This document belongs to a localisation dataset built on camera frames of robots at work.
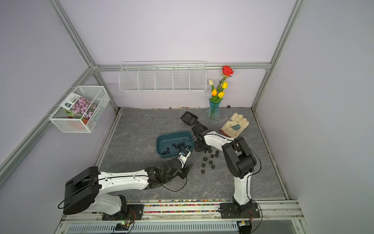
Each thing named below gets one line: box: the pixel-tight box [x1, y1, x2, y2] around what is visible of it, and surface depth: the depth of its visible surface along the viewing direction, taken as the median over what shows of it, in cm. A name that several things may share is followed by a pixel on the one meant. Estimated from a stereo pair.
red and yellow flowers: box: [208, 65, 235, 104], surface depth 93 cm
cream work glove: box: [219, 112, 250, 138], surface depth 111 cm
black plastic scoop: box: [180, 111, 200, 127], surface depth 115 cm
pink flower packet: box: [59, 92, 98, 121], surface depth 75 cm
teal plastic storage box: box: [156, 131, 194, 158], surface depth 101 cm
